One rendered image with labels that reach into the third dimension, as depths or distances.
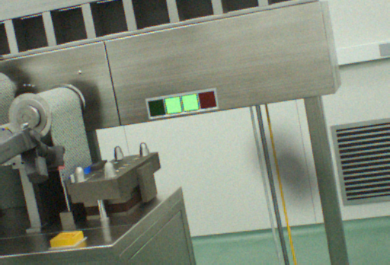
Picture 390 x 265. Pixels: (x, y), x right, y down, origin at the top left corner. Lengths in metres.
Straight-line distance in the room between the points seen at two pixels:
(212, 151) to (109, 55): 2.48
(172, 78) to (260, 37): 0.33
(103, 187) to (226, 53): 0.60
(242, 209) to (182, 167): 0.49
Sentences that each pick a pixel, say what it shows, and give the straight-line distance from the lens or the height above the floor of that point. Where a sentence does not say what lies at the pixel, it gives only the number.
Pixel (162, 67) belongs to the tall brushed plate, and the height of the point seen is 1.32.
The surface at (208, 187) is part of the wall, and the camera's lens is 5.09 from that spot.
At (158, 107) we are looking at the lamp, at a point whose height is 1.19.
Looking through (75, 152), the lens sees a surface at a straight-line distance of 2.52.
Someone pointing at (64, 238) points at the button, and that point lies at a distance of 2.15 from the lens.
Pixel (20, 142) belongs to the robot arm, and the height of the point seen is 1.21.
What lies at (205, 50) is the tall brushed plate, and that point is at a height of 1.35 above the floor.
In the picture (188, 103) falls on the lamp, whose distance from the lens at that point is 2.55.
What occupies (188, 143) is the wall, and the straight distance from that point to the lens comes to 5.05.
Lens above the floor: 1.42
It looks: 7 degrees down
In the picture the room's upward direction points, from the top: 10 degrees counter-clockwise
